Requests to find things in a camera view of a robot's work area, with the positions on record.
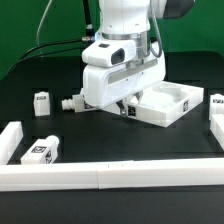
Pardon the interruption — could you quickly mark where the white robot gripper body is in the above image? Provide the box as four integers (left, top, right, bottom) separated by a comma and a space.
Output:
83, 55, 166, 109

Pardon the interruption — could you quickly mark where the white square table top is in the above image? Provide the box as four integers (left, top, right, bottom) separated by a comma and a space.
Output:
123, 81, 204, 127

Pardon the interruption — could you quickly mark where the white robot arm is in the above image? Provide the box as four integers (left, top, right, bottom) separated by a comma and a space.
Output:
82, 0, 195, 109

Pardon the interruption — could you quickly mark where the white right fence bar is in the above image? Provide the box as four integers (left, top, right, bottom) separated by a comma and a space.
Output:
210, 114, 224, 150

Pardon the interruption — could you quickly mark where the white fence bar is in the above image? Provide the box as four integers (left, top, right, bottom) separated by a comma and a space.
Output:
0, 121, 23, 165
0, 158, 224, 192
210, 114, 224, 150

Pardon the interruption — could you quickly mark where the white front fence bar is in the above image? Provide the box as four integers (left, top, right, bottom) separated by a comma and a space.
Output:
0, 158, 224, 192

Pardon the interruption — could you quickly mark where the white left fence bar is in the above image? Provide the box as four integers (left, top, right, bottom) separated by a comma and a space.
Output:
0, 121, 23, 165

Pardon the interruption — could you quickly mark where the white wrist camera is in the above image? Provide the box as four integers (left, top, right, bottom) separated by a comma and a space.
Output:
82, 40, 136, 68

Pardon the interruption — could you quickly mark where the black cable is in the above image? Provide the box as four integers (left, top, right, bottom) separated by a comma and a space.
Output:
6, 0, 96, 74

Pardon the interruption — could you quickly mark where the grey thin cable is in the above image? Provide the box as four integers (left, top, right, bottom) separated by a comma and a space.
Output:
35, 0, 54, 58

